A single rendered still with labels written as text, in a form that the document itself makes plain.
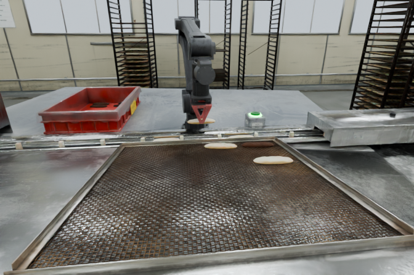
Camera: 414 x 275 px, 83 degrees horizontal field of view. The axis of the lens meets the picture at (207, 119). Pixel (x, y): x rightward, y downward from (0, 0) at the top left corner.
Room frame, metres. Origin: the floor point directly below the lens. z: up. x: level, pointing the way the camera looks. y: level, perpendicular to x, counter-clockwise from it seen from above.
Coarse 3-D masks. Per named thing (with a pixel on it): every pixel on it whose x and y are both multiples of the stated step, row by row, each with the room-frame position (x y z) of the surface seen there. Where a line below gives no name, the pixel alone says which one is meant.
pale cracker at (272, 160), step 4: (272, 156) 0.53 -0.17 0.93; (276, 156) 0.53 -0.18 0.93; (280, 156) 0.53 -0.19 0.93; (256, 160) 0.51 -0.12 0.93; (260, 160) 0.51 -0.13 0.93; (264, 160) 0.50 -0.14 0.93; (268, 160) 0.50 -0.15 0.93; (272, 160) 0.50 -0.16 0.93; (276, 160) 0.50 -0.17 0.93; (280, 160) 0.50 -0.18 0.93; (284, 160) 0.50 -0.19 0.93; (288, 160) 0.51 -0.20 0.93; (292, 160) 0.51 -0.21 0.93
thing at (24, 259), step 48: (144, 144) 0.67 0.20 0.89; (192, 144) 0.67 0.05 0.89; (96, 192) 0.37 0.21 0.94; (192, 192) 0.36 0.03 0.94; (240, 192) 0.36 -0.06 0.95; (288, 192) 0.36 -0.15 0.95; (336, 192) 0.36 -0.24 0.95; (48, 240) 0.24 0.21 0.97; (192, 240) 0.24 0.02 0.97; (336, 240) 0.23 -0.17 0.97; (384, 240) 0.22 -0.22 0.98
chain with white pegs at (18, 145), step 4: (292, 132) 0.82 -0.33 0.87; (180, 136) 0.78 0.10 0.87; (220, 136) 0.79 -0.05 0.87; (256, 136) 0.80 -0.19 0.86; (292, 136) 0.81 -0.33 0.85; (100, 140) 0.75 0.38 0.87; (104, 140) 0.75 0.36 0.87; (140, 140) 0.76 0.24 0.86; (144, 140) 0.76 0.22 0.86; (16, 144) 0.72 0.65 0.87; (20, 144) 0.72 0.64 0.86; (60, 144) 0.73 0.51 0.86; (100, 144) 0.74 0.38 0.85; (104, 144) 0.75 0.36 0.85; (16, 148) 0.72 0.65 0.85; (20, 148) 0.72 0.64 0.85
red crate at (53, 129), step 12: (84, 108) 1.26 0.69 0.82; (96, 108) 1.26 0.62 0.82; (108, 108) 1.26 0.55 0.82; (84, 120) 0.91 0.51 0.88; (96, 120) 0.91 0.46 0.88; (120, 120) 0.95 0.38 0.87; (48, 132) 0.90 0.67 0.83; (60, 132) 0.90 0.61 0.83; (72, 132) 0.90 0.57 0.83; (84, 132) 0.91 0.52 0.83; (96, 132) 0.91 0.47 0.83
